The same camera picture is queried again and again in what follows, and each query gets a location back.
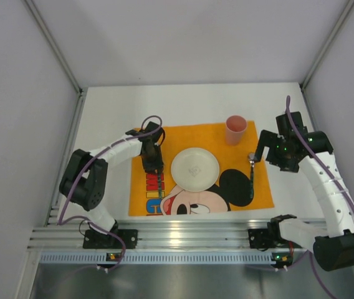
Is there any aluminium rail frame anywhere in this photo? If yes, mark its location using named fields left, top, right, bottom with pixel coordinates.
left=24, top=0, right=354, bottom=299

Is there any cream round plate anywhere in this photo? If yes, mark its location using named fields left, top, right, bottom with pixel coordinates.
left=171, top=148, right=220, bottom=192

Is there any purple cable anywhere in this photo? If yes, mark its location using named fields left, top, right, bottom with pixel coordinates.
left=276, top=95, right=354, bottom=299
left=57, top=115, right=165, bottom=271

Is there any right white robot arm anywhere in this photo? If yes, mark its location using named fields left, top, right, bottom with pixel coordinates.
left=254, top=112, right=354, bottom=271

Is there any spoon with green handle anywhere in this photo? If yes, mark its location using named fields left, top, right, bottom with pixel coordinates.
left=248, top=153, right=256, bottom=200

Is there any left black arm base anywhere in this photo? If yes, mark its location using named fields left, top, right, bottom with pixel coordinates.
left=83, top=223, right=138, bottom=249

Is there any pink plastic cup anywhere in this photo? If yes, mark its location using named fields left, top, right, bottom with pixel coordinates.
left=225, top=115, right=247, bottom=146

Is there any fork with green handle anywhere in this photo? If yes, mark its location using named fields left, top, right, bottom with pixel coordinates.
left=156, top=169, right=164, bottom=201

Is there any orange Mickey Mouse placemat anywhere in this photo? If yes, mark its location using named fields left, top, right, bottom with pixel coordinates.
left=128, top=121, right=274, bottom=216

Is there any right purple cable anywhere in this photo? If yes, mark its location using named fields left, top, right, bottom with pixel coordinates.
left=276, top=95, right=354, bottom=299

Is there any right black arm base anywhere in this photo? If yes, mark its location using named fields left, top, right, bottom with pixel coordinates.
left=248, top=214, right=297, bottom=252

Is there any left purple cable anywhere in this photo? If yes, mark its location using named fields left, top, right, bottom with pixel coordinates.
left=57, top=115, right=165, bottom=271

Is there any slotted cable duct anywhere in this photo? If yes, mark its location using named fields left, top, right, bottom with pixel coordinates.
left=40, top=252, right=293, bottom=265

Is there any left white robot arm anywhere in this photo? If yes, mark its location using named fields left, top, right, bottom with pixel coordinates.
left=57, top=119, right=165, bottom=234

